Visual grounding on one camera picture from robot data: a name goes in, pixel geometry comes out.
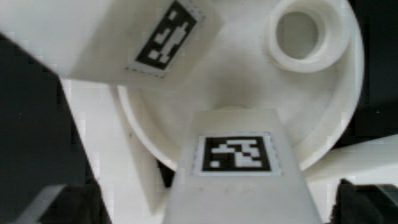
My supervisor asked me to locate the white front barrier wall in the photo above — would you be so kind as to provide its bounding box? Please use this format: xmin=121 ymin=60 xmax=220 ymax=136
xmin=60 ymin=79 xmax=169 ymax=224

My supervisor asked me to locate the white stool leg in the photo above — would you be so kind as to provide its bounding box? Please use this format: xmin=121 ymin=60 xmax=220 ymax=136
xmin=162 ymin=109 xmax=322 ymax=224
xmin=0 ymin=0 xmax=228 ymax=89

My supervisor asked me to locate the white round stool seat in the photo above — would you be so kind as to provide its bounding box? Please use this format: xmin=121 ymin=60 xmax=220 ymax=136
xmin=117 ymin=0 xmax=364 ymax=168

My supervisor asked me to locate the white barrier wall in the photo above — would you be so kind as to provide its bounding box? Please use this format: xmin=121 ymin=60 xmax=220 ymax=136
xmin=306 ymin=134 xmax=398 ymax=220
xmin=60 ymin=79 xmax=169 ymax=224

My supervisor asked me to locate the white right barrier wall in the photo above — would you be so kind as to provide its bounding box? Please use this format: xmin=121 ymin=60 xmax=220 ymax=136
xmin=306 ymin=134 xmax=398 ymax=220

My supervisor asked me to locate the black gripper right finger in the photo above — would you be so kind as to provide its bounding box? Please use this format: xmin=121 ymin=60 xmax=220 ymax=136
xmin=332 ymin=179 xmax=398 ymax=224

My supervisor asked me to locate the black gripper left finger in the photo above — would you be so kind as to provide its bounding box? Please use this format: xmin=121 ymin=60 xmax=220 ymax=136
xmin=11 ymin=183 xmax=110 ymax=224

